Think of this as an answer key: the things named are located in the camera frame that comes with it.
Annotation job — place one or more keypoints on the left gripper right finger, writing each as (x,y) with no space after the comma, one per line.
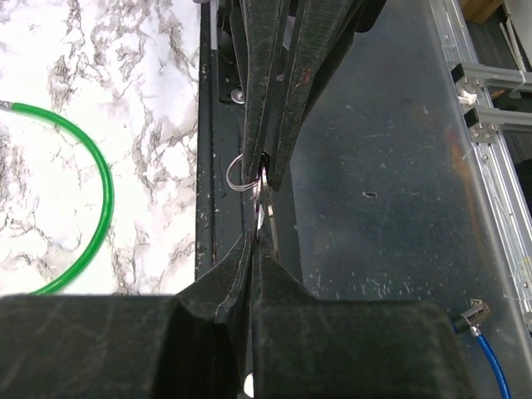
(304,347)

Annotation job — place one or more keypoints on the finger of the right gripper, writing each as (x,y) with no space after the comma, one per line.
(322,36)
(264,23)

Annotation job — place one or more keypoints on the green cable lock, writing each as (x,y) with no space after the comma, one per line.
(51,200)

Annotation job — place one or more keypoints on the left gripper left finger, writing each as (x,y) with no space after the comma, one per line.
(190,345)

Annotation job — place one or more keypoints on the silver key pair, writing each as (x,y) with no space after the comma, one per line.
(264,221)

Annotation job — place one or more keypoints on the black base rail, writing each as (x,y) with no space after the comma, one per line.
(222,214)

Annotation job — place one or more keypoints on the blue cable lock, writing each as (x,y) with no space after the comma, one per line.
(469,321)

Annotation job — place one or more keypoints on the aluminium frame shelving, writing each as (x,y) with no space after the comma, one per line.
(486,127)

